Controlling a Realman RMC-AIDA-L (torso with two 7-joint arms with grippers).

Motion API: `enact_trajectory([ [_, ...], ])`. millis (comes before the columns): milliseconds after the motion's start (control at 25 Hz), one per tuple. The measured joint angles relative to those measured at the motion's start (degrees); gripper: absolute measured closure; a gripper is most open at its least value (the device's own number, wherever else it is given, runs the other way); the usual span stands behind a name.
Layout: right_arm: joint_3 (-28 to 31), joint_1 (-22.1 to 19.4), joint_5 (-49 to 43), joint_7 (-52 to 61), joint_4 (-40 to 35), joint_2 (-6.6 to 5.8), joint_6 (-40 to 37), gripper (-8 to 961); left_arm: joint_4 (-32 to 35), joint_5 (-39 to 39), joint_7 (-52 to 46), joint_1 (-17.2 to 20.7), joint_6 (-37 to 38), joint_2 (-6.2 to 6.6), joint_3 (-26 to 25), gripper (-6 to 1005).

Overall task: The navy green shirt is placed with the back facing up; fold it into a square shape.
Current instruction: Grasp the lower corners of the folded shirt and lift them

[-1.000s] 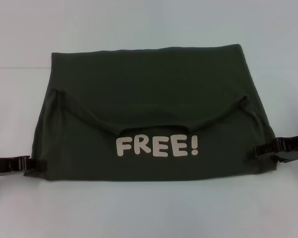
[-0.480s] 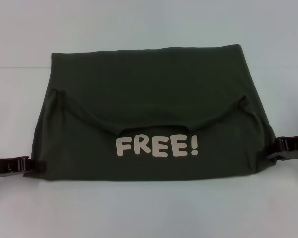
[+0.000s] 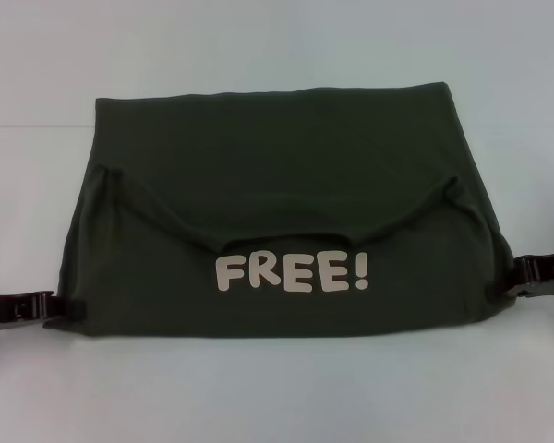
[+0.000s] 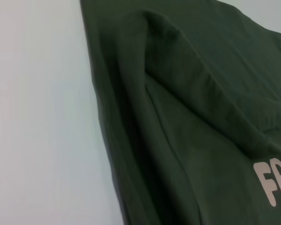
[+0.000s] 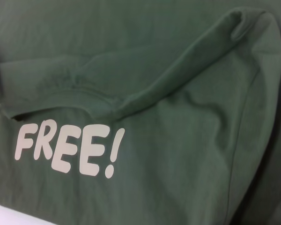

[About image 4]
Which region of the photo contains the dark green printed t-shirt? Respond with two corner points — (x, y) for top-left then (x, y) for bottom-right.
(79, 0), (281, 225)

